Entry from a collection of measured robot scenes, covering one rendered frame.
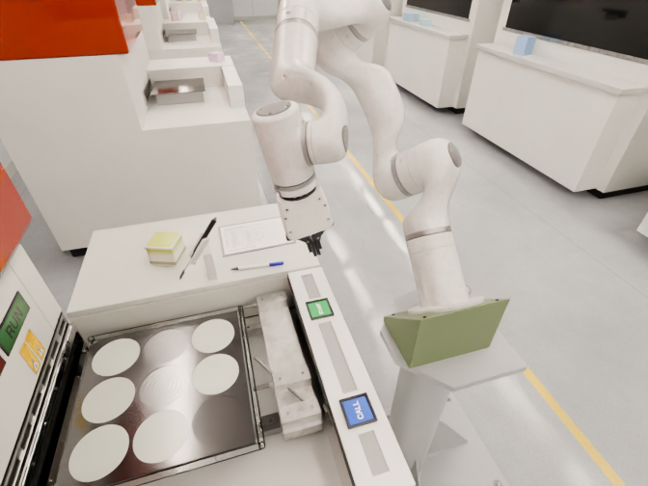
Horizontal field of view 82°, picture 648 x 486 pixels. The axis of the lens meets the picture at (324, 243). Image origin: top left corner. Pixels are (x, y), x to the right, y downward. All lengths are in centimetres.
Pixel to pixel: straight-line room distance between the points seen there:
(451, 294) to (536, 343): 141
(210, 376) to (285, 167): 49
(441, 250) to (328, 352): 37
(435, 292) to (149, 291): 70
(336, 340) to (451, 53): 455
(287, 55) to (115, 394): 77
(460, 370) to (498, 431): 95
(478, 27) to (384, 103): 420
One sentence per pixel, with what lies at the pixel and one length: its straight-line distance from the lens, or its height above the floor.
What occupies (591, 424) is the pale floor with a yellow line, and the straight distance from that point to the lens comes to 216.
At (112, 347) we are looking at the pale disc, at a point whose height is 90.
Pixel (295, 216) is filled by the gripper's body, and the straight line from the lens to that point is 74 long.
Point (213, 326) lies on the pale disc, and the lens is 99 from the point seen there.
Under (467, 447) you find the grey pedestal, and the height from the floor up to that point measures 1.
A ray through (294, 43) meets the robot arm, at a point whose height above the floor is 150.
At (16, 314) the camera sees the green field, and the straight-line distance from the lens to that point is 91.
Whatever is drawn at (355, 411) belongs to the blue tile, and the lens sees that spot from 76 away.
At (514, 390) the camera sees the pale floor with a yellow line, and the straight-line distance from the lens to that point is 210.
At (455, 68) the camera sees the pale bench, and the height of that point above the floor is 54.
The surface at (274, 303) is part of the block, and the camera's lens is 101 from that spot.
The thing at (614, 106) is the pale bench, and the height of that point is 77.
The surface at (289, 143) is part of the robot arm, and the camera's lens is 65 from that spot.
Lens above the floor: 163
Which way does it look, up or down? 38 degrees down
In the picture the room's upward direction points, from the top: straight up
